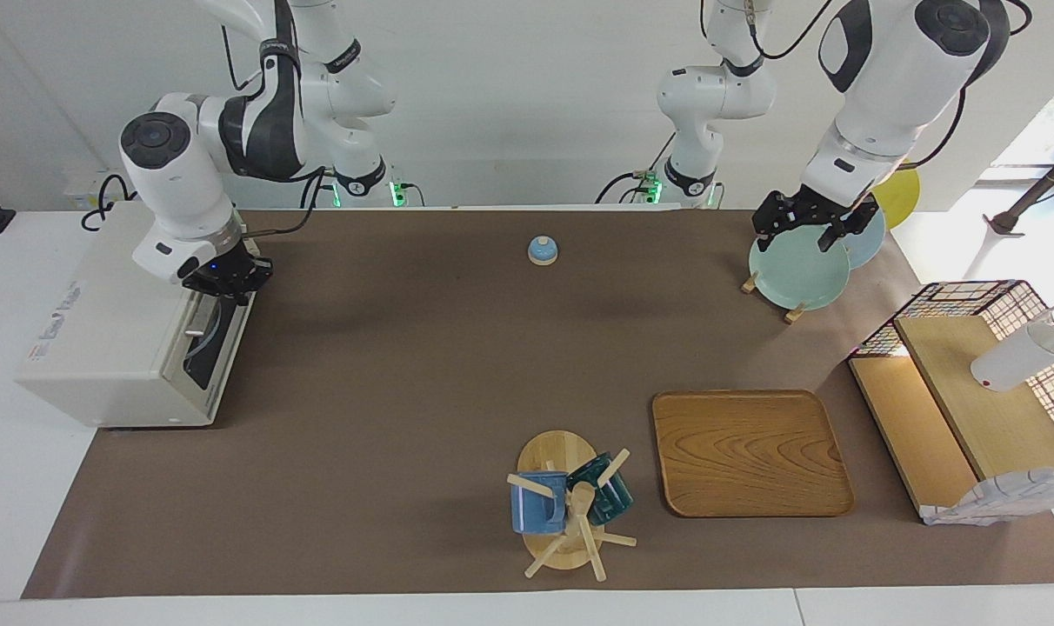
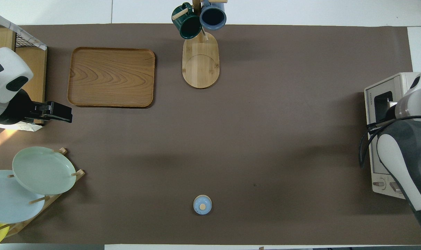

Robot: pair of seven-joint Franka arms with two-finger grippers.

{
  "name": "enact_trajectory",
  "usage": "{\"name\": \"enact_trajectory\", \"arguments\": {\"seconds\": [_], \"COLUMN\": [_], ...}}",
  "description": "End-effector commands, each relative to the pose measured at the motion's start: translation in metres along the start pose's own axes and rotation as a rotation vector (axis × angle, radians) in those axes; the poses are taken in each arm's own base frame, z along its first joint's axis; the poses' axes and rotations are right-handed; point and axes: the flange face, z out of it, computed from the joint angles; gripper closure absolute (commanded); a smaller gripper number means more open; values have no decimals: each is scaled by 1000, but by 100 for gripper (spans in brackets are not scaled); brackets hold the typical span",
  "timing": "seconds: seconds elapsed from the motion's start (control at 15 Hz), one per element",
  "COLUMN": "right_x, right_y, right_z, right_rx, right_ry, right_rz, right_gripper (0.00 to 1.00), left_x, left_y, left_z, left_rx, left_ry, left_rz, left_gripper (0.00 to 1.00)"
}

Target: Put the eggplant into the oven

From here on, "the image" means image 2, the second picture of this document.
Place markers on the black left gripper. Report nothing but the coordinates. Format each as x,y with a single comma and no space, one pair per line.
17,111

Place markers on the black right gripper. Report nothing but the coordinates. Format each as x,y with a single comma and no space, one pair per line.
386,123

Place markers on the oven door with glass window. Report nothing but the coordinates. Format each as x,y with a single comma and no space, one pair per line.
370,104

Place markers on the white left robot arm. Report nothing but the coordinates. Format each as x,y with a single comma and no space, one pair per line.
9,69

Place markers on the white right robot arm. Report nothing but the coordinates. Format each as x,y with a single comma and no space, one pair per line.
405,156

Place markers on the beige toaster oven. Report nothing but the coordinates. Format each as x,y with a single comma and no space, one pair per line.
403,80

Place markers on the pale green plate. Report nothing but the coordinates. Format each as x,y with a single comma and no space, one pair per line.
43,170

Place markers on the rectangular wooden tray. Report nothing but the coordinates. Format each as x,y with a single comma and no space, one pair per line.
109,76

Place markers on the wooden dish rack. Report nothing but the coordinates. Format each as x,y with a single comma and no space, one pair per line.
80,173

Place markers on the pale blue rack plate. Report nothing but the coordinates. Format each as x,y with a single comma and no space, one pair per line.
5,205

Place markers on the wooden mug tree stand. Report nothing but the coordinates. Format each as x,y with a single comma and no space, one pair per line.
200,69

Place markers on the brown table mat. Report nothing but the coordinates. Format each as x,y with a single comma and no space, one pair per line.
231,139

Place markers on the dark green mug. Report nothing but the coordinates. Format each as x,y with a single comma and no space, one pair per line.
189,26

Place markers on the small blue lidded jar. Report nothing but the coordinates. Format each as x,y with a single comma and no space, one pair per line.
198,206

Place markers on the blue grey mug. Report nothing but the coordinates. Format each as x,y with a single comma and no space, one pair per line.
213,17

